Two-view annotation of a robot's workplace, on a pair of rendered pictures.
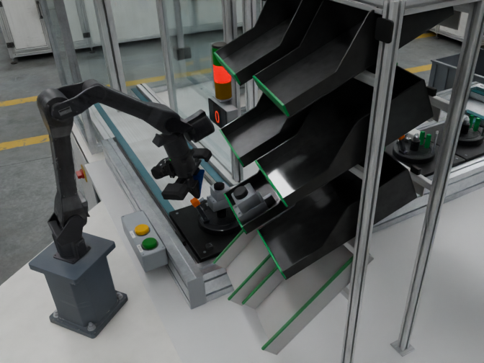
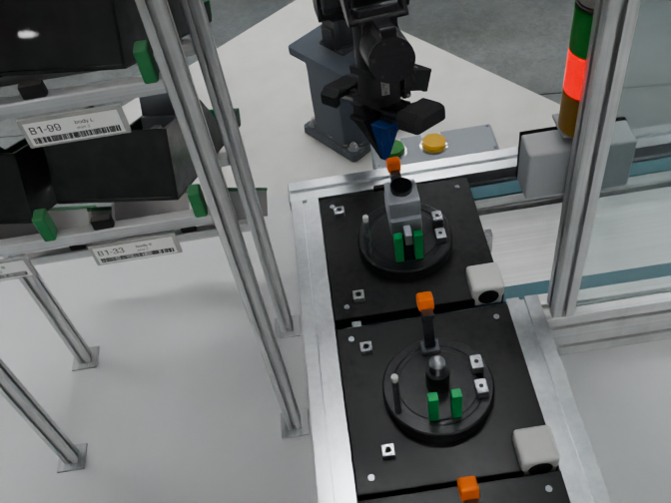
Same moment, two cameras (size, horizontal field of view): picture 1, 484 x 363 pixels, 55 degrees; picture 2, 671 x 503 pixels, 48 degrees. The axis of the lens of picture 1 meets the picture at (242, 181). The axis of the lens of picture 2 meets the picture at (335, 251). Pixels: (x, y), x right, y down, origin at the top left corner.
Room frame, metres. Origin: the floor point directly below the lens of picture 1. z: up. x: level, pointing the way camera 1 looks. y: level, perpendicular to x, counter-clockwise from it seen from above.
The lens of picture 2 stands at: (1.34, -0.63, 1.82)
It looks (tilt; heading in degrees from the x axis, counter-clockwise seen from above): 49 degrees down; 118
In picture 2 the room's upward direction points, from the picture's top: 10 degrees counter-clockwise
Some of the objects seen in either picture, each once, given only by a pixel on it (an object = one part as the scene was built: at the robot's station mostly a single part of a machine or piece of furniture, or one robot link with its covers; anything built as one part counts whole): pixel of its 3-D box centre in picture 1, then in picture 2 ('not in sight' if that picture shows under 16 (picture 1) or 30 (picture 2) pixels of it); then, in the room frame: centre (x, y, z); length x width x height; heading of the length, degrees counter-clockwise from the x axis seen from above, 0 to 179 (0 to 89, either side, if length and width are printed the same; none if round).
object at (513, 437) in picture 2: not in sight; (437, 374); (1.20, -0.17, 1.01); 0.24 x 0.24 x 0.13; 27
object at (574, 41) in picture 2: (221, 55); (598, 25); (1.30, 0.04, 1.38); 0.05 x 0.05 x 0.05
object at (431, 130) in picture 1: (464, 126); not in sight; (1.53, -0.82, 1.01); 0.24 x 0.24 x 0.13; 27
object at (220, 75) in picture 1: (222, 72); (590, 68); (1.30, 0.04, 1.33); 0.05 x 0.05 x 0.05
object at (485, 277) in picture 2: not in sight; (484, 284); (1.21, 0.02, 0.97); 0.05 x 0.05 x 0.04; 27
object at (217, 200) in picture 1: (222, 194); (403, 207); (1.09, 0.05, 1.06); 0.08 x 0.04 x 0.07; 117
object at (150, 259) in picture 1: (143, 238); (433, 158); (1.06, 0.29, 0.93); 0.21 x 0.07 x 0.06; 27
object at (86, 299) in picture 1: (81, 282); (349, 86); (0.87, 0.42, 0.96); 0.15 x 0.15 x 0.20; 64
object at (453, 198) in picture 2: (222, 222); (404, 248); (1.08, 0.06, 0.96); 0.24 x 0.24 x 0.02; 27
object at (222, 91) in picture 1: (223, 88); (584, 106); (1.30, 0.04, 1.28); 0.05 x 0.05 x 0.05
